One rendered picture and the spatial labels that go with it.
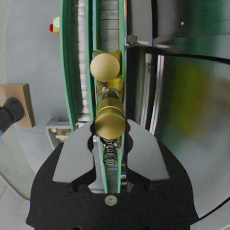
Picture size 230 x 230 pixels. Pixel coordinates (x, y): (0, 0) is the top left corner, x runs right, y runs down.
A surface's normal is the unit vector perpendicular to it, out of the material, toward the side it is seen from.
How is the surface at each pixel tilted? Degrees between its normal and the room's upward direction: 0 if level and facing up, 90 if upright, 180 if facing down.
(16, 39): 0
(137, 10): 0
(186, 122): 91
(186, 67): 90
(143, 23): 0
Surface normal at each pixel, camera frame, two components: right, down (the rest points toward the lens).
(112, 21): 0.02, 0.46
